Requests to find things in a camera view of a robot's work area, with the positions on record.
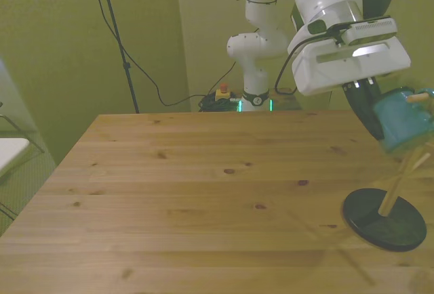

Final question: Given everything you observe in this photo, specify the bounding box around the white folding chair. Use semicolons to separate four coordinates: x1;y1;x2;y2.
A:
0;102;45;222

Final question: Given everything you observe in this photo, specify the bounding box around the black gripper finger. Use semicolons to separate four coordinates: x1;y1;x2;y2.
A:
368;76;386;106
341;81;385;141

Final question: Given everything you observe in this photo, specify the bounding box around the blue enamel mug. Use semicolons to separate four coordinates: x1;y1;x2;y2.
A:
372;86;434;153

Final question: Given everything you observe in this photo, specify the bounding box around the yellow emergency stop button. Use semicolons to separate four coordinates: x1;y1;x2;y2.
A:
215;83;233;102

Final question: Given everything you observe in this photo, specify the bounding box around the wooden mug tree black base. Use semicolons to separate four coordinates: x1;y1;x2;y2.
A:
342;92;434;253

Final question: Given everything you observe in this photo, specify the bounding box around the black tripod stand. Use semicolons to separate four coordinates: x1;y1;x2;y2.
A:
86;0;140;114

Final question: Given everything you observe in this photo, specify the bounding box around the coil of black cables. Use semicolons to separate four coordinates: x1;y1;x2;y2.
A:
198;93;243;112

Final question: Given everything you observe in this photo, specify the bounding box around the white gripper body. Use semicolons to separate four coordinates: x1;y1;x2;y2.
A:
291;37;412;97

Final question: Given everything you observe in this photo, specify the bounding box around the long black tripod cable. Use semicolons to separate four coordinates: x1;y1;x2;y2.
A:
86;0;237;108

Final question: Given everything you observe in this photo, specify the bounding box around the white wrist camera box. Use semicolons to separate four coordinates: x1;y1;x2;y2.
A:
327;17;398;47

